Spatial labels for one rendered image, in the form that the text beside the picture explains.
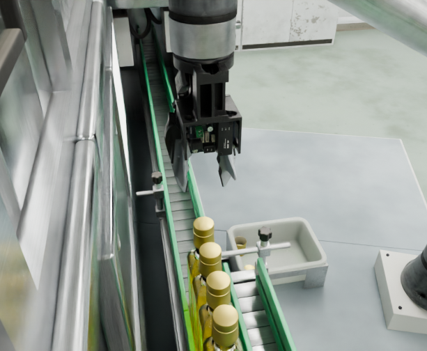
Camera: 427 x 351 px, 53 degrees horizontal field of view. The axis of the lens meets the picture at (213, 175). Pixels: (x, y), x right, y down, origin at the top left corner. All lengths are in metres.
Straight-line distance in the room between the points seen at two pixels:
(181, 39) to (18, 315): 0.33
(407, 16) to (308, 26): 4.15
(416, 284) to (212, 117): 0.74
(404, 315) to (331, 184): 0.56
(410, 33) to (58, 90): 0.47
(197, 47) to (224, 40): 0.03
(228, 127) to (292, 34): 4.26
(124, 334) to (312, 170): 1.12
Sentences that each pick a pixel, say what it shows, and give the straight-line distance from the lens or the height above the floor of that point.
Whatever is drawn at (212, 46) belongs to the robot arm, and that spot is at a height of 1.47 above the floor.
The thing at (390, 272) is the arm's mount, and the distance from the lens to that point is 1.16.
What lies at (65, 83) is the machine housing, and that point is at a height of 1.44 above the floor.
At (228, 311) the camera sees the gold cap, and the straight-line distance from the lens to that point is 0.58.
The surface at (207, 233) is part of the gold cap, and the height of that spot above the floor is 1.15.
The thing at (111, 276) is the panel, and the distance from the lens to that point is 0.46.
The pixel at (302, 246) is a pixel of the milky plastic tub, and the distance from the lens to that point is 1.22.
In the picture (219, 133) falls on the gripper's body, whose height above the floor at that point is 1.37.
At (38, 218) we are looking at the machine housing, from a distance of 0.33.
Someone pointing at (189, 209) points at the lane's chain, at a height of 0.88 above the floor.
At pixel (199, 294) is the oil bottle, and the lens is 0.70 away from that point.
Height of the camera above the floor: 1.63
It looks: 37 degrees down
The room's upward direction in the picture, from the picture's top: straight up
